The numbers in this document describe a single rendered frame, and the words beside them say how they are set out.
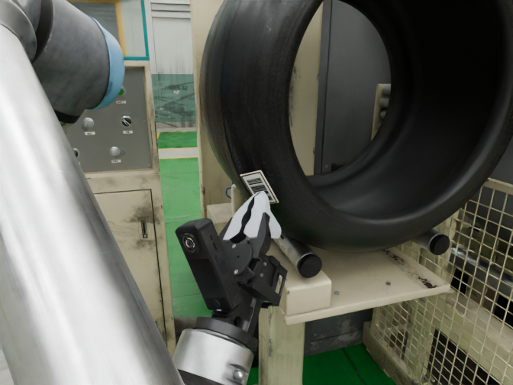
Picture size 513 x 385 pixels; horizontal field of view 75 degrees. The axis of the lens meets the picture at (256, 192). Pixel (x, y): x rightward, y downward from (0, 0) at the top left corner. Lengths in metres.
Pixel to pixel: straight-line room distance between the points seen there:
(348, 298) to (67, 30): 0.62
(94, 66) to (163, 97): 9.14
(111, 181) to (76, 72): 0.79
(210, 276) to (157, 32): 9.47
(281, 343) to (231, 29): 0.98
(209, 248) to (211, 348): 0.11
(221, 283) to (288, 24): 0.33
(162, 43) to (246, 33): 9.27
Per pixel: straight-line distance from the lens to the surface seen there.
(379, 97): 1.18
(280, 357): 1.26
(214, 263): 0.39
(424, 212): 0.66
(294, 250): 0.62
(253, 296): 0.46
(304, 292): 0.62
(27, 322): 0.24
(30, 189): 0.27
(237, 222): 0.48
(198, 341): 0.40
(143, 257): 1.35
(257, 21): 0.49
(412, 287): 0.78
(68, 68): 0.49
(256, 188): 0.51
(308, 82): 0.92
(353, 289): 0.74
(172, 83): 9.62
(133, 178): 1.24
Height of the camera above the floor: 1.21
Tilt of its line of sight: 18 degrees down
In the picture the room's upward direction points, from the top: straight up
